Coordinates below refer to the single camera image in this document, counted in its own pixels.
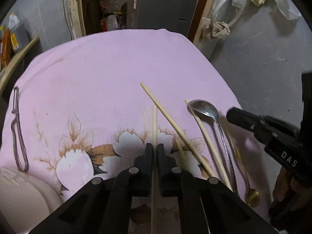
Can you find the white plastic utensil holder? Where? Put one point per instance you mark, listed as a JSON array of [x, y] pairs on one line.
[[26, 200]]

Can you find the steel spoon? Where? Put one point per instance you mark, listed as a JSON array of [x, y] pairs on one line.
[[209, 115]]

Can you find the wooden door frame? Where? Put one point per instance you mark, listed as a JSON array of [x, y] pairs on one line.
[[85, 17]]

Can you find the grey cabinet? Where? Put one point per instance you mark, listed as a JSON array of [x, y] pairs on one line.
[[173, 15]]

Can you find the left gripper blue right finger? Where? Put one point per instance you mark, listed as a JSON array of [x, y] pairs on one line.
[[167, 182]]

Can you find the wooden chopstick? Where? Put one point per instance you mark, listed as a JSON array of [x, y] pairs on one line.
[[182, 155], [211, 147], [179, 131], [154, 174]]

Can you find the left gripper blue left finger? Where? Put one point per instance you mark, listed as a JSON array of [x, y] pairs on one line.
[[142, 180]]

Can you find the large oil jug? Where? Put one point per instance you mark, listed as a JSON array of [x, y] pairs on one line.
[[19, 37]]

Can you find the knotted beige rag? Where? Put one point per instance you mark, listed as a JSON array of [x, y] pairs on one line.
[[217, 30]]

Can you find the beige kitchen counter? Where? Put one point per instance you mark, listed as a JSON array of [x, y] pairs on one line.
[[7, 71]]

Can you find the gold handled spoon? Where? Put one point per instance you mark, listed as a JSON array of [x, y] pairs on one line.
[[252, 196]]

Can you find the right hand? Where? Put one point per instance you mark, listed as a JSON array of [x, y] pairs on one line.
[[285, 182]]

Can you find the pink floral table cloth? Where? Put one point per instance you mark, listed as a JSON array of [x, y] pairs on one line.
[[85, 119]]

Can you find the orange seasoning packet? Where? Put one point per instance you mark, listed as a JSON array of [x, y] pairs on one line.
[[6, 48]]

